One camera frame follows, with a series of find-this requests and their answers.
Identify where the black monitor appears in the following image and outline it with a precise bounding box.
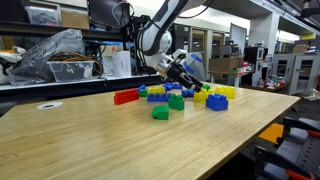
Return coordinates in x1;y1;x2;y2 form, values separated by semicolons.
87;0;132;32

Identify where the large brown cardboard box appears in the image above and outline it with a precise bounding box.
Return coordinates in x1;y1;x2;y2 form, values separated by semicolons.
208;56;245;73

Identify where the clear crumpled plastic bag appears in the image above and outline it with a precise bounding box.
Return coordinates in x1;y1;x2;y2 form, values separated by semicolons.
6;28;86;87

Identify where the orange clamp handle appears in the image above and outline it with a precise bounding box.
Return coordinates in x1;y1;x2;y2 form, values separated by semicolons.
306;129;320;139
285;168;316;180

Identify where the yellow cable bundle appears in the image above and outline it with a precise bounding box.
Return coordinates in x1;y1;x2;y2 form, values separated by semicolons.
49;51;103;78

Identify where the white table cable grommet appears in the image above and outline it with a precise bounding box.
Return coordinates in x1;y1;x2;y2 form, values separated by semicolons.
36;101;63;111

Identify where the white cardboard box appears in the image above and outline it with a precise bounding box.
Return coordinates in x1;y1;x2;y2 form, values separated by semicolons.
111;50;133;79

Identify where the blue square building block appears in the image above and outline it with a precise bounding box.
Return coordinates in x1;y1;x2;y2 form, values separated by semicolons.
205;93;230;112

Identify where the small brown cardboard box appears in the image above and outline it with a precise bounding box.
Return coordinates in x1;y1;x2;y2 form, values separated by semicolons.
292;44;310;55

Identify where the black wall shelf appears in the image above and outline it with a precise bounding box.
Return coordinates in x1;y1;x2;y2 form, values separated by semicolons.
0;20;134;39

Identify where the clear lidded storage container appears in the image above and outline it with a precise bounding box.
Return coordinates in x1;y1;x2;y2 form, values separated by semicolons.
23;5;63;27

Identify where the gray upright panel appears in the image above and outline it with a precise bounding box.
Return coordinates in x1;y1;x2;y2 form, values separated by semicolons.
229;22;248;56

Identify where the orange floor mat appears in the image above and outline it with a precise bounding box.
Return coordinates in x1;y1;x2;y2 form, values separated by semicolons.
257;122;285;145

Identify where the black frame 3D printer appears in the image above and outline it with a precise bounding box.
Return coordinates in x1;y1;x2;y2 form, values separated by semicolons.
120;14;178;76

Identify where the white sack with blue tape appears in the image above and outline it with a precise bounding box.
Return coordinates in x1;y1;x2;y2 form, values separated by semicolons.
182;51;207;83

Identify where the gray glass door cabinet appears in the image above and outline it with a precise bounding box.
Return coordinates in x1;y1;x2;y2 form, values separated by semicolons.
272;53;320;96

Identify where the gray metal stand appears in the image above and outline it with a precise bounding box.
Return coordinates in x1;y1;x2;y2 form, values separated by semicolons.
253;116;320;180

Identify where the white device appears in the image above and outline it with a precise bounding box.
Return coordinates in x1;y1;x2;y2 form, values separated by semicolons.
0;45;27;85

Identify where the clear plastic storage bin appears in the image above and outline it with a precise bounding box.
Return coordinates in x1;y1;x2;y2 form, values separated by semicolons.
45;60;96;84

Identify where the yellow building block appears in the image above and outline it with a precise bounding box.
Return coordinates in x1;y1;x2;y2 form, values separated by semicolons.
146;86;166;95
193;87;216;103
214;85;236;100

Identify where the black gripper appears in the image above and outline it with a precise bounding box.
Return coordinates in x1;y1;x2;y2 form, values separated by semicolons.
165;62;204;93

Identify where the red building block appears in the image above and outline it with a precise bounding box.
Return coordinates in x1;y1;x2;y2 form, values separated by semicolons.
113;87;140;106

